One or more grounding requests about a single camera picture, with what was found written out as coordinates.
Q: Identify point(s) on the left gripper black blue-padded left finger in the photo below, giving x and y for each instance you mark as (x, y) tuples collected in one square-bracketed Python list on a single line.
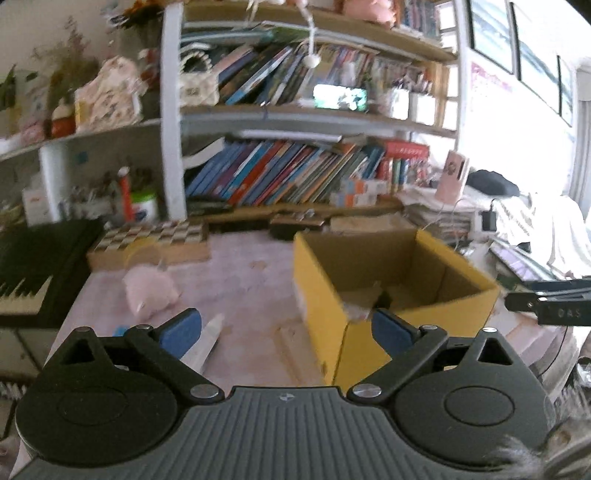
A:
[(159, 351)]

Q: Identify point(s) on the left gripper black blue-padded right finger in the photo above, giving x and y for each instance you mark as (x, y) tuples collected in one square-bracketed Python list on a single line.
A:
[(412, 351)]

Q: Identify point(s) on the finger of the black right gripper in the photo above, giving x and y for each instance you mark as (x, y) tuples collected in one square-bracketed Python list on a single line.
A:
[(556, 303)]

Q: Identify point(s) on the white glue tube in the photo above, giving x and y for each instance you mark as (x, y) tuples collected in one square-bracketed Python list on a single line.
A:
[(196, 356)]

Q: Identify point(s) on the pink plush pig toy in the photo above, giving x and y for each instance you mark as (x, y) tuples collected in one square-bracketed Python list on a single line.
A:
[(148, 290)]

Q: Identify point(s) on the black binder clip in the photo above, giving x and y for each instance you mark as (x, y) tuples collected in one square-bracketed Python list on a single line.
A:
[(384, 299)]

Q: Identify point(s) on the yellow cardboard box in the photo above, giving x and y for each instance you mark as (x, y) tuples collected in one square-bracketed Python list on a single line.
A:
[(337, 278)]

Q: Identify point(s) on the wooden chess board box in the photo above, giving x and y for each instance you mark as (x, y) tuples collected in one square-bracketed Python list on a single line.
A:
[(167, 243)]

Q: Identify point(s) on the pink checkered tablecloth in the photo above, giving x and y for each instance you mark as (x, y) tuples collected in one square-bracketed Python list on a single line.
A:
[(93, 414)]

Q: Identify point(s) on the beige star place mat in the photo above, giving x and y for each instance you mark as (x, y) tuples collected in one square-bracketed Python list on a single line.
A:
[(297, 354)]

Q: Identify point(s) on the black power adapter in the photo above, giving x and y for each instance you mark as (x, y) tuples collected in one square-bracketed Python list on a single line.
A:
[(489, 220)]

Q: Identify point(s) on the white green-lid jar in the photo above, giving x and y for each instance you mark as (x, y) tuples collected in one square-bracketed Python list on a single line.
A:
[(144, 207)]

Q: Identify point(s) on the black Yamaha keyboard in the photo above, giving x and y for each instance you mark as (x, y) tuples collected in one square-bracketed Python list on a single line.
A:
[(43, 269)]

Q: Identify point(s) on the orange white box stack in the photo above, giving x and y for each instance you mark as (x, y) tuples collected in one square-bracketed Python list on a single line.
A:
[(354, 193)]

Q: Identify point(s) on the pink rectangular device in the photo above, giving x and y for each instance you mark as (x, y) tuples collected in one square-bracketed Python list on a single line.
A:
[(453, 179)]

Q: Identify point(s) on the red round doll jar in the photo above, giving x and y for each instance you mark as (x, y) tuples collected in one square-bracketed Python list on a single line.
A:
[(63, 120)]

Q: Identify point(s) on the pink floral ornament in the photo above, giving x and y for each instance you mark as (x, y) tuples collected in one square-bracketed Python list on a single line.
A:
[(112, 99)]

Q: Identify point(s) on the white bookshelf unit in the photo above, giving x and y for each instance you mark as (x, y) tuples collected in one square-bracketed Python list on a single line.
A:
[(182, 20)]

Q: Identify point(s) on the white quilted pearl handbag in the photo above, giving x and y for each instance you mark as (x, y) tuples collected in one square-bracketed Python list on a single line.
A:
[(197, 88)]

